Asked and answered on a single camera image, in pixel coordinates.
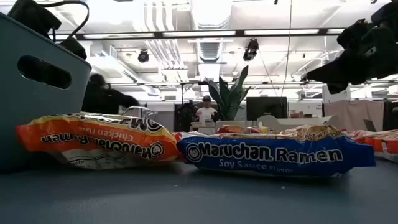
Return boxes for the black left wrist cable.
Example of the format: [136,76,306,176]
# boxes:
[39,0,90,41]

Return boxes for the beige fabric partition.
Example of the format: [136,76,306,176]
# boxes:
[323,100,385,131]

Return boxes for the grey-blue table mat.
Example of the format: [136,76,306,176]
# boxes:
[0,155,398,224]

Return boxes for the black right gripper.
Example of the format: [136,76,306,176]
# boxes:
[305,17,398,95]

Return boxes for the white plastic bin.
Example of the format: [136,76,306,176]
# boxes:
[257,114,340,133]

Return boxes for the teal plastic bin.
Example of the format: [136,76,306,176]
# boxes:
[0,12,93,174]

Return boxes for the black background equipment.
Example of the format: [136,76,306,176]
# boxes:
[174,101,200,133]

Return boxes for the person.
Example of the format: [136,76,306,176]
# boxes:
[81,73,141,115]
[194,95,220,123]

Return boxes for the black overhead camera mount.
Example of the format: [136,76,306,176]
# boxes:
[242,38,260,62]

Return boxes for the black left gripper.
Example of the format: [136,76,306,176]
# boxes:
[7,0,88,61]

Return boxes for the clear plastic bin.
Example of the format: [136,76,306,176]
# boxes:
[122,105,159,121]

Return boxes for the snake plant in white pot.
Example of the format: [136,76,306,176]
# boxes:
[206,65,252,130]

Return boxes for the black overhead light bar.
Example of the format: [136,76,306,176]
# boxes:
[49,27,346,41]

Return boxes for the black round ceiling camera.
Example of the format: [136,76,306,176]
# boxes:
[137,49,150,63]

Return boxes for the black office monitor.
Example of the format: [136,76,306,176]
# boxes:
[245,96,289,121]

